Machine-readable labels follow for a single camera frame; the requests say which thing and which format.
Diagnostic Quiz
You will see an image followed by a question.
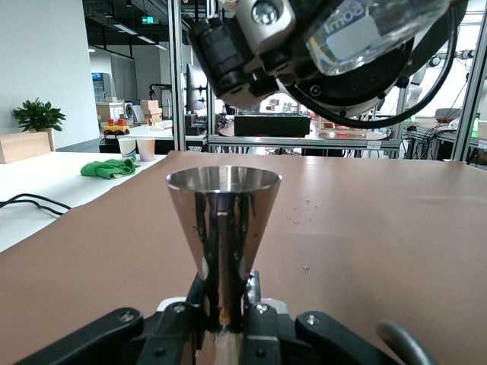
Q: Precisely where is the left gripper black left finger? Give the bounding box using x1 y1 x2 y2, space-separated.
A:
14 271 208 365

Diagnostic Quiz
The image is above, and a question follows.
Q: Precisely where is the aluminium frame post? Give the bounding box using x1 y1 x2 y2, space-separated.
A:
451 22 487 165
167 0 188 154

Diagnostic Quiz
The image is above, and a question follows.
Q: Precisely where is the brown table mat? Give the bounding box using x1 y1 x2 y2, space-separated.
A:
0 150 487 365

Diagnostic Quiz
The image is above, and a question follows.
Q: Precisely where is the green cloth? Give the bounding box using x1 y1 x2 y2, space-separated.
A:
80 158 142 180

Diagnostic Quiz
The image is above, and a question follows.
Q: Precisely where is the steel double-cone jigger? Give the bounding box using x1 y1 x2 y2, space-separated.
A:
166 165 284 365

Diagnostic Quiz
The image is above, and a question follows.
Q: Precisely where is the black tray box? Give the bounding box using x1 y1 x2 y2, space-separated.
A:
233 113 311 138

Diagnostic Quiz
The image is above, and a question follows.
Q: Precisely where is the cardboard boxes stack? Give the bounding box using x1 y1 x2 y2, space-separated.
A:
139 99 164 123

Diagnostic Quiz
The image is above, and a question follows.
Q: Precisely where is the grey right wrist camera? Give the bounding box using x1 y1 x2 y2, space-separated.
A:
187 0 298 108

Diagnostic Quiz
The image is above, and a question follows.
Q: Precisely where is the wooden planter box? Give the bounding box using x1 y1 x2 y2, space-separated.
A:
0 128 56 165

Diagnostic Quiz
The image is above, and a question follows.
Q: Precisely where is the yellow emergency stop box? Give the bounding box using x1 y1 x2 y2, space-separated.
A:
102 117 132 137

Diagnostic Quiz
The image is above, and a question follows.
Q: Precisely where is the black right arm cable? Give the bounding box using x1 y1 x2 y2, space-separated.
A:
334 11 460 129

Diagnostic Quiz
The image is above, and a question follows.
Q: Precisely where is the white paper cup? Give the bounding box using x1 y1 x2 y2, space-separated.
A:
135 137 157 163
118 137 138 160

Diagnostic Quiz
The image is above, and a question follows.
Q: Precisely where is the black cable on white table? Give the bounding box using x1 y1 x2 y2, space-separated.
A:
0 192 73 217

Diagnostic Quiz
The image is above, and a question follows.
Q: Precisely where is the clear glass measuring cup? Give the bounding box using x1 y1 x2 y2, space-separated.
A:
305 0 452 77

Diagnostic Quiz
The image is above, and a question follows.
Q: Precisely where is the black monitor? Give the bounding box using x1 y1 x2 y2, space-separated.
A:
185 63 209 114

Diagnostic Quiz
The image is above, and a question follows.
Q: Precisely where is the aluminium frame rail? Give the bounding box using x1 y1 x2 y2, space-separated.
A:
207 135 404 150

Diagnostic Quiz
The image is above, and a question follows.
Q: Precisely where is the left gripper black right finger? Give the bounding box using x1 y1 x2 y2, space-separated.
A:
241 269 400 365

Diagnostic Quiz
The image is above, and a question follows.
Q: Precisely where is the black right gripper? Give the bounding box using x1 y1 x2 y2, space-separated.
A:
284 36 416 123

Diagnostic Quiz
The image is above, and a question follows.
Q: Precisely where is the green potted plant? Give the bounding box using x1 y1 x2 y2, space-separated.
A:
11 97 68 133

